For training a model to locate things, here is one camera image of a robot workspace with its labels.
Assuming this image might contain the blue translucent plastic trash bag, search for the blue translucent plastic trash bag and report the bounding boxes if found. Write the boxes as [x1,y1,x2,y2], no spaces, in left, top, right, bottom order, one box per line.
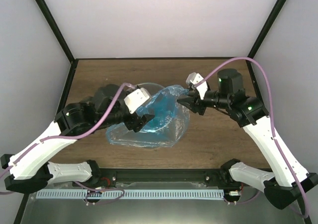
[105,82,190,149]

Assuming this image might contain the black frame post left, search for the black frame post left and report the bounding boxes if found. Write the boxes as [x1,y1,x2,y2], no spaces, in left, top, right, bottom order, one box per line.
[26,0,76,63]

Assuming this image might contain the black aluminium front rail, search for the black aluminium front rail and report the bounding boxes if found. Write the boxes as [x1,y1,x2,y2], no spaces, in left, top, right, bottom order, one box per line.
[49,167,249,182]

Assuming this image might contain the black frame post right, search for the black frame post right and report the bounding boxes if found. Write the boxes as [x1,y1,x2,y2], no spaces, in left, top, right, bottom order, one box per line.
[247,0,295,61]

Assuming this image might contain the black frame post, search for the black frame post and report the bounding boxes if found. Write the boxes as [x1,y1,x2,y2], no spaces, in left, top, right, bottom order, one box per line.
[247,0,295,61]
[26,0,76,63]

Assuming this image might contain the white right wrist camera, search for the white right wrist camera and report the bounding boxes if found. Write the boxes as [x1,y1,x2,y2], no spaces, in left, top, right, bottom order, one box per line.
[186,72,208,100]

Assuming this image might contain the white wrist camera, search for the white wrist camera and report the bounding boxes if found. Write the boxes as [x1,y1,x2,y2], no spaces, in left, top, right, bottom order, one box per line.
[124,87,152,114]
[186,72,208,100]

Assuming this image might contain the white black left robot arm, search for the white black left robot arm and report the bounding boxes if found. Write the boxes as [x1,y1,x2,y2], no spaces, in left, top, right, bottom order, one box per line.
[0,83,154,195]

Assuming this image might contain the translucent grey plastic trash bin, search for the translucent grey plastic trash bin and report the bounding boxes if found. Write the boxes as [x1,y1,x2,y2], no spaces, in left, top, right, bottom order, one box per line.
[134,82,164,149]

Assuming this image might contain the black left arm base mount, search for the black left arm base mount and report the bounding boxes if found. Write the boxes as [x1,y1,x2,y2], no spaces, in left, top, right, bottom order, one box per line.
[71,159,117,188]

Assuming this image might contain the light blue slotted cable duct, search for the light blue slotted cable duct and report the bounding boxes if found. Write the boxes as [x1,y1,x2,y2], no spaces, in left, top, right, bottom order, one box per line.
[36,189,224,200]

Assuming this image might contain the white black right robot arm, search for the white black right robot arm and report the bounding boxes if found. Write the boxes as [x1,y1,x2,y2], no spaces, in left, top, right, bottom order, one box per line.
[177,69,318,210]

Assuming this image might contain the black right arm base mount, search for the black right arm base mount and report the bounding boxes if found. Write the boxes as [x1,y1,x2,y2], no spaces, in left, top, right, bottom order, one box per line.
[204,158,242,187]

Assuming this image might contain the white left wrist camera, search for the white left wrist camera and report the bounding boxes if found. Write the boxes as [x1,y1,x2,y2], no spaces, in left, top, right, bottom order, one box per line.
[124,87,152,114]

